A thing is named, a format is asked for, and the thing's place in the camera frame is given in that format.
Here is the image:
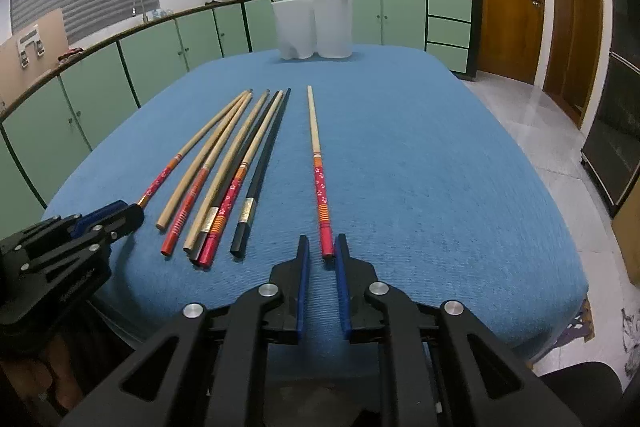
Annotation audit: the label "person's left hand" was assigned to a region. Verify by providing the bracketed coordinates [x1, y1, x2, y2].
[0, 337, 83, 413]

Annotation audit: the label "blue tablecloth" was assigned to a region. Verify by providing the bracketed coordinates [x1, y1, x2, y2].
[42, 44, 590, 380]

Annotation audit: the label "white plastic chopstick holder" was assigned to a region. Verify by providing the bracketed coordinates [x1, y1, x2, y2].
[271, 0, 355, 60]

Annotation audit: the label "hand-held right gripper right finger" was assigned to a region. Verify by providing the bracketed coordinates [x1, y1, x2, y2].
[335, 233, 583, 427]

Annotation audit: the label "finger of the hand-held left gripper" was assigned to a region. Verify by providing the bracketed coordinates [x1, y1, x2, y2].
[15, 205, 146, 288]
[0, 201, 132, 258]

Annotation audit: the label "cardboard box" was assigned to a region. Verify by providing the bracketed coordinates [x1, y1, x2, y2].
[611, 192, 640, 288]

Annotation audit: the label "red floral wooden chopstick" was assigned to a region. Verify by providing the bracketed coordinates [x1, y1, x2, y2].
[137, 89, 253, 208]
[306, 85, 336, 260]
[199, 90, 287, 269]

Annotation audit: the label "plain wooden chopstick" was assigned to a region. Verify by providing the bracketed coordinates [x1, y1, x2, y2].
[155, 91, 253, 233]

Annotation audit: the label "brown cardboard panel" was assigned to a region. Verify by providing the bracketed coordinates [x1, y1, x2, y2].
[0, 8, 68, 108]

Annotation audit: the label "plastic stool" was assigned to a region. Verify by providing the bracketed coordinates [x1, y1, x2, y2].
[555, 299, 593, 348]

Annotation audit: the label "green base cabinets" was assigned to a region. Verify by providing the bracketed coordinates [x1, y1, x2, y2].
[0, 0, 483, 248]

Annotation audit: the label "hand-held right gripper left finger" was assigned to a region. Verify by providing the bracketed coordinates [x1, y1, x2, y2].
[60, 234, 311, 427]

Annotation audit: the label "red striped wooden chopstick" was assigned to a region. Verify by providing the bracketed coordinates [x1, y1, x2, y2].
[160, 93, 256, 257]

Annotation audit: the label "black glass cabinet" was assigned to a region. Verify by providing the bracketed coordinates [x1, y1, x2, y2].
[580, 0, 640, 220]

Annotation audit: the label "white metal bracket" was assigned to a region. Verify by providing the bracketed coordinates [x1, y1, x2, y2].
[16, 21, 47, 68]

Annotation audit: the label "wooden chopstick gold band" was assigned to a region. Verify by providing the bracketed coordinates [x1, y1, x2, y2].
[183, 89, 272, 255]

